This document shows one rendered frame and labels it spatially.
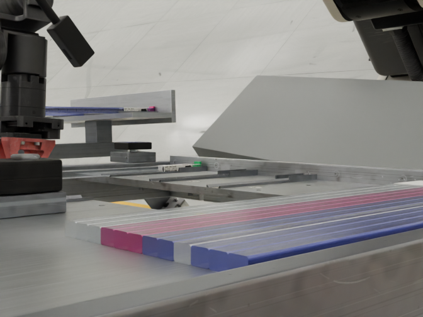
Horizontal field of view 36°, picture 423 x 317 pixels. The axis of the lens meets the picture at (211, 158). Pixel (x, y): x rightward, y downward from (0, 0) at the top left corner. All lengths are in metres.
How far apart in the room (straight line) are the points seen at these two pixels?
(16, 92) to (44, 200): 0.32
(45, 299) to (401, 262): 0.19
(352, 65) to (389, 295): 2.23
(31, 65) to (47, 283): 0.57
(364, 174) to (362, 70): 1.66
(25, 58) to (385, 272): 0.61
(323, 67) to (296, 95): 1.29
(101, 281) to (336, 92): 1.03
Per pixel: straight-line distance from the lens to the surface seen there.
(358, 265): 0.35
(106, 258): 0.38
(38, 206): 0.57
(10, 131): 0.88
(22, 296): 0.31
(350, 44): 2.72
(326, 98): 1.31
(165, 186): 0.86
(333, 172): 0.91
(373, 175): 0.88
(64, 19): 0.63
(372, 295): 0.36
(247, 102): 1.44
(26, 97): 0.87
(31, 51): 0.88
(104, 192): 1.06
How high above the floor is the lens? 1.28
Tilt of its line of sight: 31 degrees down
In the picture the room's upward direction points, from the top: 34 degrees counter-clockwise
